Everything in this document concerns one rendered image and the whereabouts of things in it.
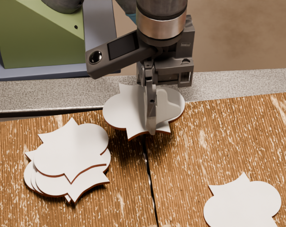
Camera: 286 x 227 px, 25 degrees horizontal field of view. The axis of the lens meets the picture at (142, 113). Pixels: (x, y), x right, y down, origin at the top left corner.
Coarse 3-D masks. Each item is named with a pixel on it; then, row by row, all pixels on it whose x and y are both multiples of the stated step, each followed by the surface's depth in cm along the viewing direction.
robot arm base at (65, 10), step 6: (42, 0) 136; (48, 0) 136; (54, 0) 136; (60, 0) 136; (66, 0) 137; (72, 0) 138; (78, 0) 139; (48, 6) 137; (54, 6) 137; (60, 6) 137; (66, 6) 138; (72, 6) 139; (78, 6) 141; (60, 12) 139; (66, 12) 140; (72, 12) 142
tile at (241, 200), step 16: (240, 176) 120; (224, 192) 118; (240, 192) 118; (256, 192) 118; (272, 192) 118; (208, 208) 116; (224, 208) 116; (240, 208) 116; (256, 208) 116; (272, 208) 116; (208, 224) 114; (224, 224) 114; (240, 224) 114; (256, 224) 114; (272, 224) 114
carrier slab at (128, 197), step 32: (0, 128) 127; (32, 128) 127; (0, 160) 123; (128, 160) 123; (0, 192) 119; (32, 192) 119; (96, 192) 119; (128, 192) 119; (0, 224) 115; (32, 224) 115; (64, 224) 115; (96, 224) 115; (128, 224) 115
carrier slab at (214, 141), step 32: (256, 96) 132; (192, 128) 127; (224, 128) 127; (256, 128) 127; (160, 160) 123; (192, 160) 123; (224, 160) 123; (256, 160) 123; (160, 192) 119; (192, 192) 119; (160, 224) 115; (192, 224) 115
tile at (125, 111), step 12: (120, 84) 118; (120, 96) 117; (132, 96) 117; (168, 96) 116; (180, 96) 116; (108, 108) 115; (120, 108) 115; (132, 108) 115; (144, 108) 115; (108, 120) 114; (120, 120) 113; (132, 120) 113; (144, 120) 113; (168, 120) 113; (132, 132) 112; (144, 132) 112; (168, 132) 112
